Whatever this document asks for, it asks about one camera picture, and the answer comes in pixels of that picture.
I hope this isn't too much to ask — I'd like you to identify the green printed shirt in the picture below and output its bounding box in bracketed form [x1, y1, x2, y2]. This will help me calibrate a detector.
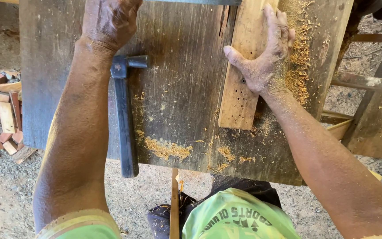
[35, 187, 382, 239]

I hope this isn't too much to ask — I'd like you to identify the pile of wood offcuts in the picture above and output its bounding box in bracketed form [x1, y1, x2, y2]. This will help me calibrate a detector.
[0, 69, 38, 165]

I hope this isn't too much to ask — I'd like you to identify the person's left hand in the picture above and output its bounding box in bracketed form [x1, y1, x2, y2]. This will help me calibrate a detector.
[81, 0, 143, 54]

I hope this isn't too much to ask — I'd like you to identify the light wooden plank with holes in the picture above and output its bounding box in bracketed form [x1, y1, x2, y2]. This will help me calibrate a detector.
[218, 0, 280, 131]

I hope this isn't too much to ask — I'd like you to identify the person's right hand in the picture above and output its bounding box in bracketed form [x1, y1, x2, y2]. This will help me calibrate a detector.
[223, 3, 296, 98]

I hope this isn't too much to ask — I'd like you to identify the weathered wooden frame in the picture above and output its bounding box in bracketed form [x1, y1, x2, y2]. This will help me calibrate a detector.
[320, 18, 382, 163]

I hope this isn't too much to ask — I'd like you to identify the thin wooden stick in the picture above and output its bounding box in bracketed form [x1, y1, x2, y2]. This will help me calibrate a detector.
[169, 168, 180, 239]

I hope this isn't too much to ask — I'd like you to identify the dark hammer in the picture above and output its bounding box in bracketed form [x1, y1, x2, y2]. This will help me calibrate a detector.
[110, 55, 149, 178]

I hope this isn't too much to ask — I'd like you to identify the long sawdust heap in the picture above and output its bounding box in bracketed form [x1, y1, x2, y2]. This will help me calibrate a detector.
[282, 0, 321, 107]

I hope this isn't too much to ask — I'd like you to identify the small sawdust heap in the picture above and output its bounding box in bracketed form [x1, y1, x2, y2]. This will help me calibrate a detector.
[144, 136, 193, 161]

